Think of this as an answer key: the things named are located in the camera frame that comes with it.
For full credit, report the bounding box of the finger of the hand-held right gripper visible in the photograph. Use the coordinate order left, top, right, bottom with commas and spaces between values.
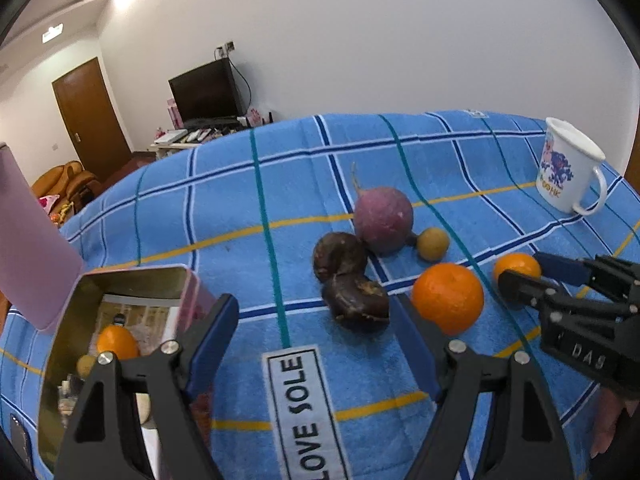
534, 252, 640, 301
499, 270, 626, 331

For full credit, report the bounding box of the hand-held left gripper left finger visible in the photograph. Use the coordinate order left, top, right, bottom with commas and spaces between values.
52, 294, 241, 480

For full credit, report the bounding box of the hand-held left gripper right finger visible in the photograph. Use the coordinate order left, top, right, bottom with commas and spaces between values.
397, 294, 576, 480

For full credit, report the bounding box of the small orange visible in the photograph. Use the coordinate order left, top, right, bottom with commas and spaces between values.
493, 253, 542, 286
96, 325, 140, 361

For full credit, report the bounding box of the large orange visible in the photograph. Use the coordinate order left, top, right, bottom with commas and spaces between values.
411, 262, 485, 336

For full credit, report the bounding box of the dark brown water chestnut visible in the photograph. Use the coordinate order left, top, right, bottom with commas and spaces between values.
313, 231, 369, 283
321, 272, 390, 332

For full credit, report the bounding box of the pink tin box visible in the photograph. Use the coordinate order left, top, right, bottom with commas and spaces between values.
36, 266, 221, 480

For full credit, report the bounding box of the round purple radish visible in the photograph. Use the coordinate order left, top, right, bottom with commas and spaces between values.
350, 162, 415, 255

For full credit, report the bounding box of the person's right hand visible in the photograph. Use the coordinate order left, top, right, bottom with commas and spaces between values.
592, 387, 628, 461

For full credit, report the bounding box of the printed paper leaflet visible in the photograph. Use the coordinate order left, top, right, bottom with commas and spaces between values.
90, 294, 182, 361

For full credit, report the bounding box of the white floral print mug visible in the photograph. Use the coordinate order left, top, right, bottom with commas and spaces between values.
536, 117, 608, 216

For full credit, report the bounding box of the brown wooden door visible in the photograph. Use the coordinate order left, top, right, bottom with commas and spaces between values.
52, 57, 133, 181
622, 125, 640, 186

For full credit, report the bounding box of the blue checked blanket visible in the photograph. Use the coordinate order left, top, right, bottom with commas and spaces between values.
0, 110, 640, 480

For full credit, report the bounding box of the white television stand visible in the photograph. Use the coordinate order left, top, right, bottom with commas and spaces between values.
150, 127, 251, 161

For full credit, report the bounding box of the pink tin lid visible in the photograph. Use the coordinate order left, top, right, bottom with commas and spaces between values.
0, 142, 86, 336

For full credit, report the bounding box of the brown leather sofa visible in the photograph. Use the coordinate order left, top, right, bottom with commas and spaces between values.
31, 161, 103, 211

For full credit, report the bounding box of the black flat television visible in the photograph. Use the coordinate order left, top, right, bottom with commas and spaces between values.
168, 58, 244, 123

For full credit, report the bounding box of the black power cable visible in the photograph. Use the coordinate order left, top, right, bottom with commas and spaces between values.
227, 55, 252, 116

